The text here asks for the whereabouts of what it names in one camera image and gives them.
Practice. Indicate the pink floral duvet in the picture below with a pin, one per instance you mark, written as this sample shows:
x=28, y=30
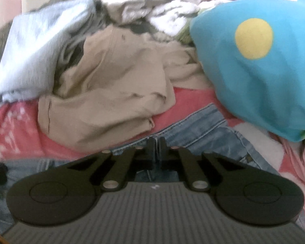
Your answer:
x=296, y=153

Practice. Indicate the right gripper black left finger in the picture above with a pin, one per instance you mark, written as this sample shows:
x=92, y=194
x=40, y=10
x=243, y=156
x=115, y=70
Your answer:
x=63, y=194

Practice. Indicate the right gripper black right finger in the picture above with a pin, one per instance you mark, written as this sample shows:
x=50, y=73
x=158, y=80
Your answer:
x=242, y=192

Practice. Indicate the red floral bed blanket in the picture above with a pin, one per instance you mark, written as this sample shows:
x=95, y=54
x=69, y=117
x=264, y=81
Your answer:
x=188, y=106

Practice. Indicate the beige garment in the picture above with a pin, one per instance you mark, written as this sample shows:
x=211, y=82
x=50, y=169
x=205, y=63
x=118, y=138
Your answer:
x=120, y=83

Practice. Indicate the blue denim jeans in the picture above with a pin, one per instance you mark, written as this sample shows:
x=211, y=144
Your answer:
x=205, y=137

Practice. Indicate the light blue sweatshirt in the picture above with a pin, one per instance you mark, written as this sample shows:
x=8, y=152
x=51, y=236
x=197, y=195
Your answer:
x=37, y=43

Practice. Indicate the white grey patterned blanket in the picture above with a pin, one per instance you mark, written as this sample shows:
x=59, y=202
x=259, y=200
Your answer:
x=167, y=20

